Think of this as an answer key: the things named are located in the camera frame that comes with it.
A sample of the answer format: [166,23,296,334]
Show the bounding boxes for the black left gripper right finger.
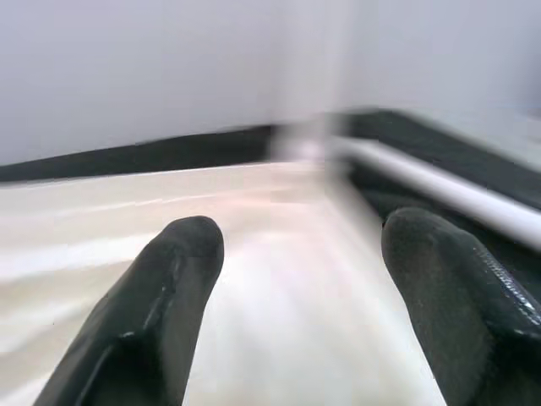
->
[380,206,541,406]

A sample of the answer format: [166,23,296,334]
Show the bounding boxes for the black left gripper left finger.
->
[33,215,225,406]

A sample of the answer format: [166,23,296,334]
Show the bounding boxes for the white plastic table top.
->
[0,162,447,406]

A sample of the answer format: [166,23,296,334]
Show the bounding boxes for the white plastic table leg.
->
[342,139,541,250]

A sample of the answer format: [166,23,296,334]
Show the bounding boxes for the black table cover cloth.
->
[0,107,541,305]

